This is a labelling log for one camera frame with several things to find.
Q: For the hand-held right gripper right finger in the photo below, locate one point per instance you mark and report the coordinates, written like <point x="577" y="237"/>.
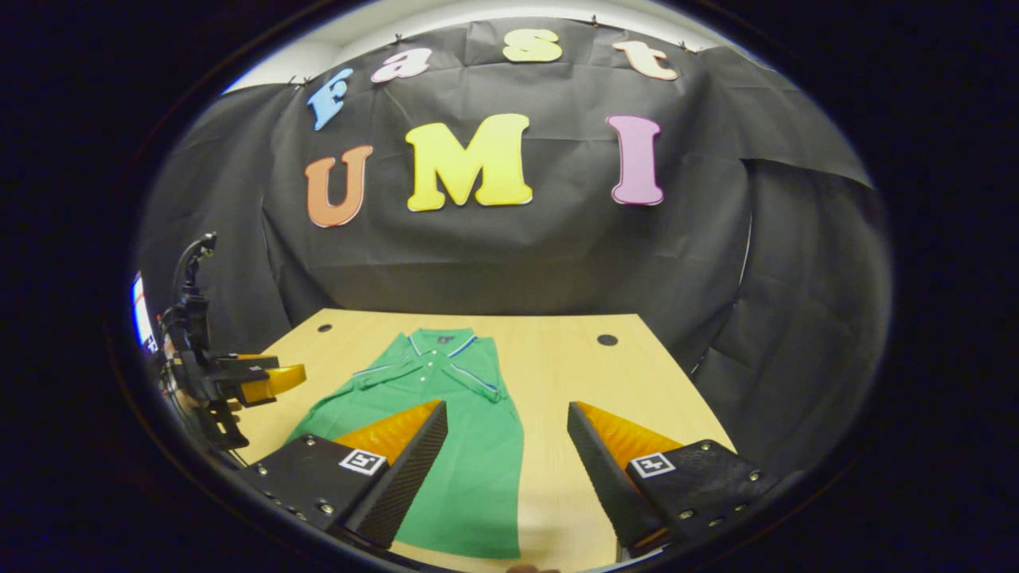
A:
<point x="605" y="485"/>

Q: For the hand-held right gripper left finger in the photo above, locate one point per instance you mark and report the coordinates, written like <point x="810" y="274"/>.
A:
<point x="410" y="477"/>

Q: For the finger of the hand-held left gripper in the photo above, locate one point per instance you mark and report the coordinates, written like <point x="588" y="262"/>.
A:
<point x="275" y="382"/>
<point x="255" y="364"/>

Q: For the green T-shirt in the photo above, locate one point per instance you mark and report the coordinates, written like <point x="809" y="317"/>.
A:
<point x="478" y="477"/>

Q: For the white board with red stripe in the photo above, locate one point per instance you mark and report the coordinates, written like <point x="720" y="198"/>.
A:
<point x="142" y="314"/>

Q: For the black backdrop cloth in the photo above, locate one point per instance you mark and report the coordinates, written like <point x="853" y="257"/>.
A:
<point x="517" y="255"/>

